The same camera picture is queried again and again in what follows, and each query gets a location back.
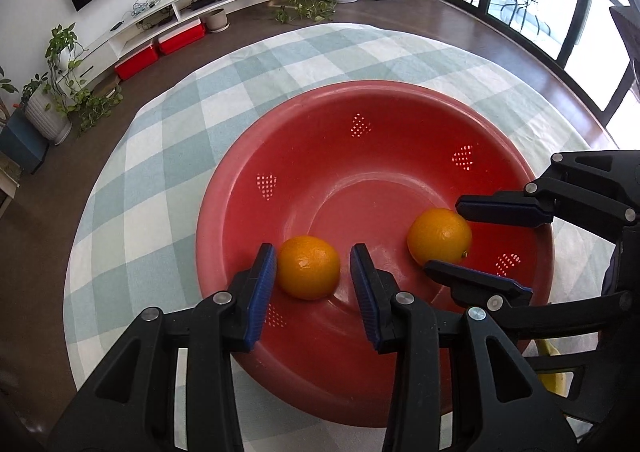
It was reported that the plant in white ribbed pot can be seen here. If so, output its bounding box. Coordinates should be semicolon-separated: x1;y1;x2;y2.
20;72;73;145

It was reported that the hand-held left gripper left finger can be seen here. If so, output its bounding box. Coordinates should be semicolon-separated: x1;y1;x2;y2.
47;242;278;452

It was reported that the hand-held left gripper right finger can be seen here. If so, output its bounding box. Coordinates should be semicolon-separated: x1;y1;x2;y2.
349;242;581;452

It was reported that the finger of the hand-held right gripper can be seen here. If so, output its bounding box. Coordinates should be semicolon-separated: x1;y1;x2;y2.
455;149;640;245
424;259;640;425

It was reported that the plant in blue planter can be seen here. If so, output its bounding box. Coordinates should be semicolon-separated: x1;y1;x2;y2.
0;65;50;175

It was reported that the red plastic colander bowl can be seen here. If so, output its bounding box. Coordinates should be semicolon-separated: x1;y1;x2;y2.
195;81;556;415

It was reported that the red cooler box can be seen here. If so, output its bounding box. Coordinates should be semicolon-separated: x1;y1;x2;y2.
114;43;160;82
157;18;206;56

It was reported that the dark furniture piece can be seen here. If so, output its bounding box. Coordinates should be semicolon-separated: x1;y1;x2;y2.
609;4;640;100

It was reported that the checked green white tablecloth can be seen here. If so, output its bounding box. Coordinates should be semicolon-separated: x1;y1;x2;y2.
62;22;618;452

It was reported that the patio table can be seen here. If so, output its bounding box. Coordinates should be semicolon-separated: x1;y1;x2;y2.
517;0;558;36

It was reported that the glass sliding door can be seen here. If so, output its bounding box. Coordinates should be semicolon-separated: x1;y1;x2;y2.
432;0;640;128

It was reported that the orange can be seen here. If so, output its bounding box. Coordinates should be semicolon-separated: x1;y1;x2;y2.
276;235;342;301
406;207;473;265

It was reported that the small empty beige pot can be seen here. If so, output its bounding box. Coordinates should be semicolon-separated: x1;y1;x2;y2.
205;8;231;32

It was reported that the vine plant on console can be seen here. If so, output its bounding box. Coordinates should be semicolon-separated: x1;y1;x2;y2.
45;22;123;133

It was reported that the long yellow banana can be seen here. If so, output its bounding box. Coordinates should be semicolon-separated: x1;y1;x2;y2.
536;339;572;398

